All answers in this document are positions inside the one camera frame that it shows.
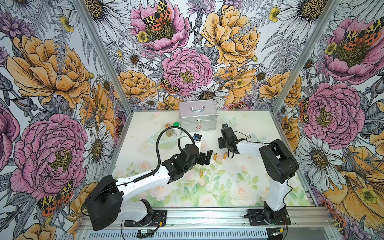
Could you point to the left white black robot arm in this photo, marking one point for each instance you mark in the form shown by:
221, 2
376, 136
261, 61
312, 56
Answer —
110, 200

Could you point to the aluminium front rail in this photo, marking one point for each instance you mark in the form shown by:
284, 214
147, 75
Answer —
241, 217

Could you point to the right aluminium corner post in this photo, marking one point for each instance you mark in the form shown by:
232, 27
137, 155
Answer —
322, 24

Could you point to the clear jar brown contents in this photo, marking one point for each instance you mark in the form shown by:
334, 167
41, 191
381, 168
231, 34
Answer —
170, 132

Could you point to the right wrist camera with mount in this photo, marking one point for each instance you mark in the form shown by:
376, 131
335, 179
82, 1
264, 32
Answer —
228, 133

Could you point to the silver aluminium first aid case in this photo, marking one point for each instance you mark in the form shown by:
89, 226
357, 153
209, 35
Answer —
198, 116

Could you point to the small green circuit board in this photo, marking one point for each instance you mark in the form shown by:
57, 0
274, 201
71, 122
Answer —
144, 233

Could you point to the aluminium corner post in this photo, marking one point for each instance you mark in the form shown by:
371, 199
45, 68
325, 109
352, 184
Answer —
87, 21
322, 24

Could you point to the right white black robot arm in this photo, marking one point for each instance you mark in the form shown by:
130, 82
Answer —
280, 166

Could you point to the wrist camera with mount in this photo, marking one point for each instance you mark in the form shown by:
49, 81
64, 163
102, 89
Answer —
198, 140
228, 133

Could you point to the left aluminium corner post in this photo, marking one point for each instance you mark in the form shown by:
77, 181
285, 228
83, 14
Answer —
87, 21

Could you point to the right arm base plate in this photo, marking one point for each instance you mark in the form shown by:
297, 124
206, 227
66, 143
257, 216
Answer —
267, 217

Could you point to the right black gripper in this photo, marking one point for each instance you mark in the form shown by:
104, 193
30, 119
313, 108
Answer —
220, 140

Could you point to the white bottle green cap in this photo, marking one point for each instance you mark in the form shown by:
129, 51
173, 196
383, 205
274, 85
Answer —
177, 131

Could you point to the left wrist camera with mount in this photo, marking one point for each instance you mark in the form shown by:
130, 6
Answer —
198, 140

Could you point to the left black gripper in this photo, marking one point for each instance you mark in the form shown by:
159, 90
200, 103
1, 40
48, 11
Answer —
201, 161

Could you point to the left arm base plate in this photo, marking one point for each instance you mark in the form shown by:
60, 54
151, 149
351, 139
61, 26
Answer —
141, 214

